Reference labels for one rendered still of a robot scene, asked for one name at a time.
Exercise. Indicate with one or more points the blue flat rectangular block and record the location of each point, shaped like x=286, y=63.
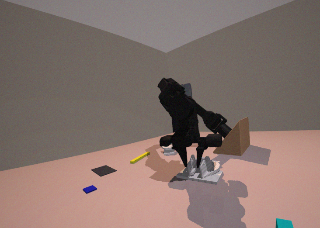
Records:
x=89, y=189

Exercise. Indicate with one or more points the yellow flat bar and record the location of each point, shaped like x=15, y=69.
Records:
x=139, y=157

